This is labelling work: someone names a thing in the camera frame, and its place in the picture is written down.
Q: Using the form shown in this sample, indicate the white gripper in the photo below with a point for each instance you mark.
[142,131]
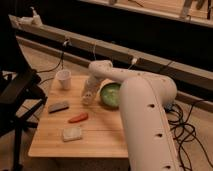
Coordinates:
[92,85]

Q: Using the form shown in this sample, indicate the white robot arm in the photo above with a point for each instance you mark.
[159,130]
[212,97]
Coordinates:
[142,99]

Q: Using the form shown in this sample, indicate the green ceramic bowl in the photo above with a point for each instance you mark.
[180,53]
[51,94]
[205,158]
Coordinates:
[109,95]

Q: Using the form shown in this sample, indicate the white spray bottle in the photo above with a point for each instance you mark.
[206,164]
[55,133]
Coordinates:
[36,17]

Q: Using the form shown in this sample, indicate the orange toy carrot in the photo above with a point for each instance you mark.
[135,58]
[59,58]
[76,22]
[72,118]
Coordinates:
[78,118]

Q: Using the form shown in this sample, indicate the white paper cup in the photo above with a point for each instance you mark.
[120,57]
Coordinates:
[64,78]

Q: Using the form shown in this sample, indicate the grey rectangular block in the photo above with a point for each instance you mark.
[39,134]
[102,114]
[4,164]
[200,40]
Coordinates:
[58,106]

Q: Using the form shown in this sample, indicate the wooden table board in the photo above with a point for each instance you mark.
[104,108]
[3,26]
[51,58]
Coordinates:
[102,131]

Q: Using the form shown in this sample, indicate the white sponge block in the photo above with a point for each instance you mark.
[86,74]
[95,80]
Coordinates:
[72,134]

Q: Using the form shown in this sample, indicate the black chair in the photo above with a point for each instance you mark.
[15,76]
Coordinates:
[15,92]

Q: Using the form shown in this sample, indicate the long wooden beam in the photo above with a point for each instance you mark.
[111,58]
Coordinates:
[198,80]

